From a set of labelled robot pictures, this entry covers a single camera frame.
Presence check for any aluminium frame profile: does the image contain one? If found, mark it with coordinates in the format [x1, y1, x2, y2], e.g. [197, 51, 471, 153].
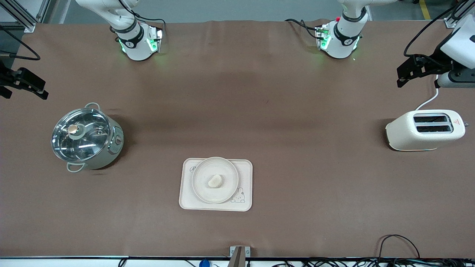
[443, 0, 475, 29]
[0, 0, 51, 32]

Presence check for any black looped cable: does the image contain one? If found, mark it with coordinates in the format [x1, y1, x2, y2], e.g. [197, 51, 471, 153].
[378, 234, 420, 260]

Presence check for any brown table cover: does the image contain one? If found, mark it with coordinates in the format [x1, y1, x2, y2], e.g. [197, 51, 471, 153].
[0, 19, 475, 259]

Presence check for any cream rabbit print tray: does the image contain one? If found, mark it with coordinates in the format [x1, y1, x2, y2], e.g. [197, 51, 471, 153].
[179, 158, 253, 212]

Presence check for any pale green electric pot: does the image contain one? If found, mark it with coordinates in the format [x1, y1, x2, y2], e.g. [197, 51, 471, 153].
[51, 103, 125, 173]

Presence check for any black left base cable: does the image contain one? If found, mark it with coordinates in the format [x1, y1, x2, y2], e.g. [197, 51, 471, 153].
[285, 18, 320, 40]

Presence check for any black base cable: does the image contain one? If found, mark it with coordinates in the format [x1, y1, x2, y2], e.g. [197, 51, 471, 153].
[119, 0, 166, 28]
[285, 18, 320, 40]

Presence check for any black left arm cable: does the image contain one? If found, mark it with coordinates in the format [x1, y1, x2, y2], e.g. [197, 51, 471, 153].
[403, 0, 469, 57]

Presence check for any black right base cable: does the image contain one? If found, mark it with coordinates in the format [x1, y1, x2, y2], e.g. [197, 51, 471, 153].
[119, 0, 166, 28]

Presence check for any white toaster cable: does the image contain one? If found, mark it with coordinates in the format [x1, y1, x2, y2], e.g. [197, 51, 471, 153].
[415, 86, 439, 111]

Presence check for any cream two-slot toaster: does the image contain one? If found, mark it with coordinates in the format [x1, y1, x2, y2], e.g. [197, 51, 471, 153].
[385, 109, 466, 151]

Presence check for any black cable bundle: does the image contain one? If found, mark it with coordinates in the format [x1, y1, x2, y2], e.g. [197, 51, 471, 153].
[260, 257, 475, 267]

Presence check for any glass pot lid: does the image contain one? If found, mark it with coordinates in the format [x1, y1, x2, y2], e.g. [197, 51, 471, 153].
[51, 108, 112, 162]

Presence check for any grey metal camera bracket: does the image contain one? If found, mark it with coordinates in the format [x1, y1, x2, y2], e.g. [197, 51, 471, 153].
[229, 246, 251, 267]

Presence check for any cream round plate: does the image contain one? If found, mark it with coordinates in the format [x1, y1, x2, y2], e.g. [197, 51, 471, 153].
[191, 156, 239, 204]

